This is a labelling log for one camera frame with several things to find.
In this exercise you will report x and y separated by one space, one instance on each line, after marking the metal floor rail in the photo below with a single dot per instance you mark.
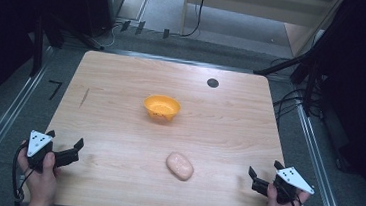
181 61
320 172
1 127

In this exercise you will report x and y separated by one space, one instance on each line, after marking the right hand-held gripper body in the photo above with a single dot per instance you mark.
289 181

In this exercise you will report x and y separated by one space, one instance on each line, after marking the black round table grommet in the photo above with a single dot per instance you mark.
213 83

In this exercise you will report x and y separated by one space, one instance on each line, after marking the light wooden furniture frame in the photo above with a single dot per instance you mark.
263 6

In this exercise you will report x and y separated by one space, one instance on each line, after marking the black tape strip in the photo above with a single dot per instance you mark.
125 26
166 33
140 27

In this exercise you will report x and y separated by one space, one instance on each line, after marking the black metal stand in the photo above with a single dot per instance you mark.
37 46
308 80

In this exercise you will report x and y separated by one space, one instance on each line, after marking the dark cabinet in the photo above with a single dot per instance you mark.
107 2

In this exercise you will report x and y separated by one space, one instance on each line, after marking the orange plastic bowl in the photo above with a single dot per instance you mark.
162 107

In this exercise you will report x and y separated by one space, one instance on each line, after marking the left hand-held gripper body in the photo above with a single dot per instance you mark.
38 142

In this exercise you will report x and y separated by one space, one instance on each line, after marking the person's left hand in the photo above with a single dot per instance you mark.
41 184

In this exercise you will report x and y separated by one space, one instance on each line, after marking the pink oval soap bar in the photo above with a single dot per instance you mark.
179 166

